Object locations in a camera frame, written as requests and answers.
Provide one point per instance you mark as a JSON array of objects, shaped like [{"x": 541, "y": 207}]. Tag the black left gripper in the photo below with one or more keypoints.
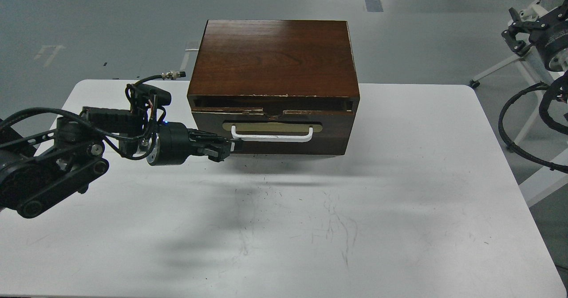
[{"x": 174, "y": 145}]

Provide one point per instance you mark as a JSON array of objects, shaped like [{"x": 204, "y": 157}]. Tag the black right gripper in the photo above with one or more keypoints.
[{"x": 548, "y": 32}]

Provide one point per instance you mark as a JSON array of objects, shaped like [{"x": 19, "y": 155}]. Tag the wooden drawer with white handle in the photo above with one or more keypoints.
[{"x": 311, "y": 126}]

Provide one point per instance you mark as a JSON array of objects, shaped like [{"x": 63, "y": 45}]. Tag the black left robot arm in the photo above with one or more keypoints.
[{"x": 48, "y": 154}]

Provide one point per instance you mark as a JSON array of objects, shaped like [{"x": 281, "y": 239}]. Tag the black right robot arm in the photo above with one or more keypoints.
[{"x": 556, "y": 91}]

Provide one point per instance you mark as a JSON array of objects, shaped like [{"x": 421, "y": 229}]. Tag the dark wooden drawer cabinet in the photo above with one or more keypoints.
[{"x": 275, "y": 58}]

